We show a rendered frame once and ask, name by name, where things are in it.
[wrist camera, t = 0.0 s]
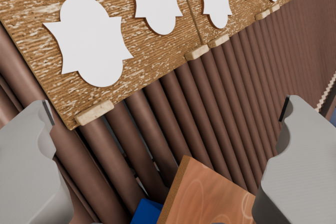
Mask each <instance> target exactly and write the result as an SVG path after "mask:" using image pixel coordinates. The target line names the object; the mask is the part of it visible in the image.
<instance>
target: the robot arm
mask: <svg viewBox="0 0 336 224"><path fill-rule="evenodd" d="M278 121H279V122H281V125H282V128H281V131H280V134H279V137H278V140H277V143H276V146H275V149H276V151H277V153H278V155H277V156H274V157H272V158H270V159H269V160H268V162H267V165H266V167H265V170H264V173H263V176H262V179H261V182H260V185H259V188H258V191H257V194H256V197H255V200H254V203H253V206H252V209H251V214H252V217H253V219H254V221H255V222H256V224H336V128H335V127H334V126H333V125H332V124H331V123H330V122H329V121H328V120H326V119H325V118H324V117H323V116H322V115H321V114H319V113H318V112H317V111H316V110H315V109H314V108H312V107H311V106H310V105H309V104H308V103H307V102H305V101H304V100H303V99H302V98H301V97H299V96H298V95H288V94H287V96H286V99H285V102H284V105H283V108H282V111H281V114H280V117H279V120H278ZM54 125H55V122H54V118H53V115H52V111H51V108H50V105H49V103H48V101H47V100H46V99H44V100H36V101H34V102H32V103H31V104H30V105H29V106H27V107H26V108H25V109H24V110H23V111H21V112H20V113H19V114H18V115H17V116H16V117H14V118H13V119H12V120H11V121H10V122H8V123H7V124H6V125H5V126H4V127H3V128H1V129H0V224H69V223H70V221H71V220H72V218H73V216H74V207H73V203H72V199H71V195H70V192H69V189H68V187H67V185H66V183H65V181H64V179H63V177H62V175H61V172H60V170H59V168H58V166H57V164H56V162H55V161H53V160H52V159H53V156H54V154H55V152H56V147H55V145H54V143H53V141H52V138H51V136H50V131H51V129H52V127H53V126H54Z"/></svg>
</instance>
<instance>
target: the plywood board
mask: <svg viewBox="0 0 336 224"><path fill-rule="evenodd" d="M255 198H256V196H254V195H253V194H251V193H249V192H248V191H246V190H244V189H243V188H241V187H240V186H238V185H236V184H235V183H233V182H231V181H230V180H228V179H227V178H225V177H223V176H222V175H220V174H218V173H217V172H215V171H213V170H212V169H210V168H209V167H207V166H205V165H204V164H202V163H200V162H199V161H197V160H196V159H194V158H192V157H190V156H187V155H183V158H182V160H181V163H180V165H179V168H178V170H177V173H176V175H175V178H174V180H173V183H172V185H171V188H170V190H169V193H168V195H167V198H166V200H165V203H164V205H163V208H162V210H161V213H160V215H159V218H158V220H157V223H156V224H211V223H225V224H256V222H255V221H254V219H253V216H252V207H253V204H254V201H255Z"/></svg>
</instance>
